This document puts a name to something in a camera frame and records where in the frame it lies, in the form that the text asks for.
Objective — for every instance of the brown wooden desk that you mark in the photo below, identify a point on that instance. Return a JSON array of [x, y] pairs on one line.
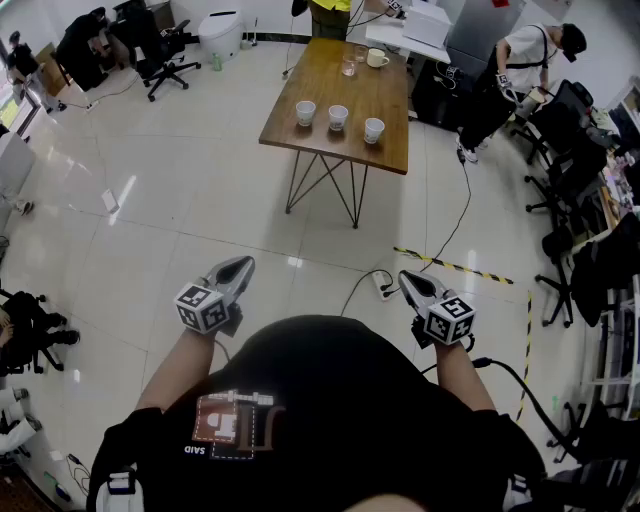
[[50, 65]]

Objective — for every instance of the white harness pad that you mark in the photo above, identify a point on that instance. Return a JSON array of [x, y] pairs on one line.
[[517, 492], [117, 487]]

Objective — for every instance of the wooden table with metal legs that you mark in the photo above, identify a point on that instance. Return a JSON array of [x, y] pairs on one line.
[[360, 100]]

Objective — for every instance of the green plastic bottle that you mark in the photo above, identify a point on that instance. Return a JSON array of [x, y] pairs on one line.
[[217, 62]]

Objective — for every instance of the black fabric case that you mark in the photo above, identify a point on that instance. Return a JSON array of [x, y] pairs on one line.
[[435, 92]]

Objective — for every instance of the white desk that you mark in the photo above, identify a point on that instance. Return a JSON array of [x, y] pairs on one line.
[[385, 37]]

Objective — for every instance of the cream ceramic mug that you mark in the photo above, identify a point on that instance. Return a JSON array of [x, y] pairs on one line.
[[376, 58]]

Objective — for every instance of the black office chair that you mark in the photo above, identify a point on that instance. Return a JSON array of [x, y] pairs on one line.
[[160, 45], [575, 160], [565, 110], [557, 245]]

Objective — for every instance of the black jacket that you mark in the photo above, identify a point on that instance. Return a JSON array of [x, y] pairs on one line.
[[600, 270]]

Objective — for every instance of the white power strip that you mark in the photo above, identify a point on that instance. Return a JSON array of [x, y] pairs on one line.
[[92, 105], [384, 285]]

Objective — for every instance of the person's right forearm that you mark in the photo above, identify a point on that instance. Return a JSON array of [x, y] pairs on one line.
[[462, 380]]

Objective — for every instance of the white storage box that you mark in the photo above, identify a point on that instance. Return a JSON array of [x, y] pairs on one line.
[[427, 25]]

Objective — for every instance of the white smart toilet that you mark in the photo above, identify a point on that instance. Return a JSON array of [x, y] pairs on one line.
[[220, 32]]

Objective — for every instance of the grey metal cabinet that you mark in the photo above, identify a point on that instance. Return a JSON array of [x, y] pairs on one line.
[[475, 25]]

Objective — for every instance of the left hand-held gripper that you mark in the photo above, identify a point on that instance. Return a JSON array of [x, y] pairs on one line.
[[202, 312]]

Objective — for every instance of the white metal shelf rack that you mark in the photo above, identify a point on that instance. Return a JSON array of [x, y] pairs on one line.
[[611, 340]]

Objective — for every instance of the white table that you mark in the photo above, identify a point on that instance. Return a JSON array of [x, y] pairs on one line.
[[12, 165]]

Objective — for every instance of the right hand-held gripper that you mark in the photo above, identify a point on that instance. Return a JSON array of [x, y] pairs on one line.
[[450, 322]]

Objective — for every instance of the cluttered work desk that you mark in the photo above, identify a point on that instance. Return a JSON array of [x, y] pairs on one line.
[[620, 185]]

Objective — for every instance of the white paper cup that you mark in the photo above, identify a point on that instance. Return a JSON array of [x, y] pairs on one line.
[[374, 131], [338, 119], [305, 114]]

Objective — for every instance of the person's black printed t-shirt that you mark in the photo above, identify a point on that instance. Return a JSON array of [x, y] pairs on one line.
[[325, 425]]

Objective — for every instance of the person's left forearm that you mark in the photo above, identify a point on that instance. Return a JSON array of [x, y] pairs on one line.
[[175, 370]]

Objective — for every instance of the clear glass tumbler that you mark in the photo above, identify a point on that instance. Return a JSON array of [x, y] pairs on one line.
[[348, 67], [360, 53]]

